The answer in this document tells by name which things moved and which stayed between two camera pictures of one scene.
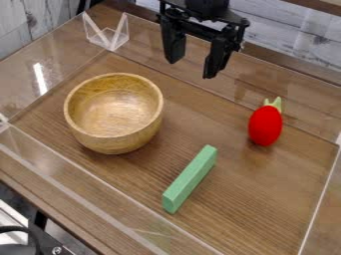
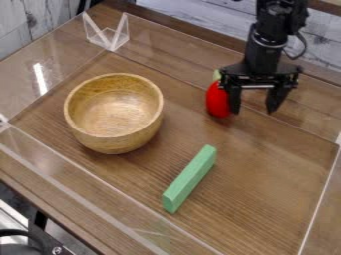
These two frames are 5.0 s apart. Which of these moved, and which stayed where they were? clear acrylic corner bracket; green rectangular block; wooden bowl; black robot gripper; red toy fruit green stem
Moved: red toy fruit green stem; black robot gripper
Stayed: wooden bowl; clear acrylic corner bracket; green rectangular block
